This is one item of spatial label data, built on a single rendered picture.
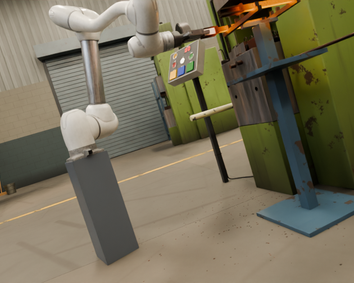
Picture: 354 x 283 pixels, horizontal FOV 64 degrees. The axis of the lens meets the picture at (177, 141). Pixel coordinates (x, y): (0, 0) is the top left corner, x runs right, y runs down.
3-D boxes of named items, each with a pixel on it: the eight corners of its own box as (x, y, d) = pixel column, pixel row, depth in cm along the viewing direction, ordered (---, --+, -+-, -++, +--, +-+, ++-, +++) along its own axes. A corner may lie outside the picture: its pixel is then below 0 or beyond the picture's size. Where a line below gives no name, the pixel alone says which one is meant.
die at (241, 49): (246, 53, 180) (243, 40, 179) (230, 62, 199) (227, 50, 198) (297, 40, 193) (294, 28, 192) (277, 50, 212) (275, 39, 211)
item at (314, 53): (273, 67, 117) (272, 62, 117) (227, 86, 155) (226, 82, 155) (328, 51, 126) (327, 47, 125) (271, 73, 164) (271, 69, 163)
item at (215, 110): (193, 121, 212) (191, 114, 212) (190, 122, 217) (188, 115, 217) (241, 106, 226) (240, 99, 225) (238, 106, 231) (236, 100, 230)
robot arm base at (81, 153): (75, 160, 148) (71, 150, 147) (66, 162, 166) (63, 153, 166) (107, 150, 157) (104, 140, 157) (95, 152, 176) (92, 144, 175)
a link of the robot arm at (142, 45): (164, 58, 135) (164, 31, 126) (134, 65, 130) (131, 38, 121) (156, 48, 142) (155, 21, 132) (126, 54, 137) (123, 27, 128)
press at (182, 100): (180, 146, 645) (140, 21, 622) (168, 145, 765) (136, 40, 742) (263, 119, 692) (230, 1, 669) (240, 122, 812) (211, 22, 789)
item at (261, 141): (293, 196, 171) (272, 122, 168) (256, 187, 207) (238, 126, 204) (357, 165, 189) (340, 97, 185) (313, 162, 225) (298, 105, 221)
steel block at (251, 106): (272, 121, 168) (252, 48, 164) (238, 126, 204) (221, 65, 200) (340, 97, 185) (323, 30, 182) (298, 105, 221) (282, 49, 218)
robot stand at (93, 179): (107, 265, 154) (72, 161, 150) (96, 256, 171) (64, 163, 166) (139, 247, 165) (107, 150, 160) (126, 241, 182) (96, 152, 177)
